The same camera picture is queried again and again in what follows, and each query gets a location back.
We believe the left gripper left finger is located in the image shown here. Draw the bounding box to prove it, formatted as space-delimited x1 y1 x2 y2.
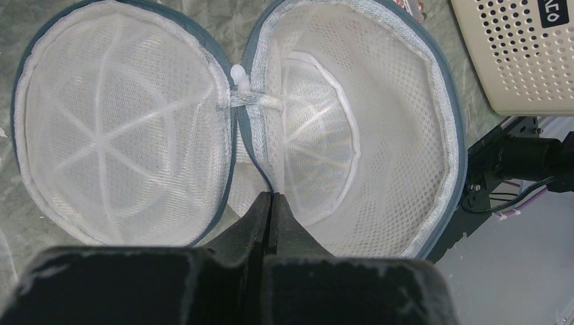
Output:
1 192 272 324

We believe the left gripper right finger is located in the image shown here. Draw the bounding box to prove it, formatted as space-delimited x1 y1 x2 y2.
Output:
262 194 458 324

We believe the round white mesh laundry bag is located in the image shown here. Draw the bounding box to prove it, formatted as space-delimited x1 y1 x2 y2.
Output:
11 1 466 258

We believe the cream plastic laundry basket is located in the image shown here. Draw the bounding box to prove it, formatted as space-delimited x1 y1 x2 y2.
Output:
451 0 573 116

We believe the coloured marker pack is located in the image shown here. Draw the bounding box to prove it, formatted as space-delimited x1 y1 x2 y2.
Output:
394 0 427 22

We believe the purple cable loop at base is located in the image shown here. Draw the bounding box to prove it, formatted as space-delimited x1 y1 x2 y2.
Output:
493 181 550 223

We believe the black base frame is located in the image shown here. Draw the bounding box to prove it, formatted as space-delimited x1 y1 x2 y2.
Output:
426 116 573 262

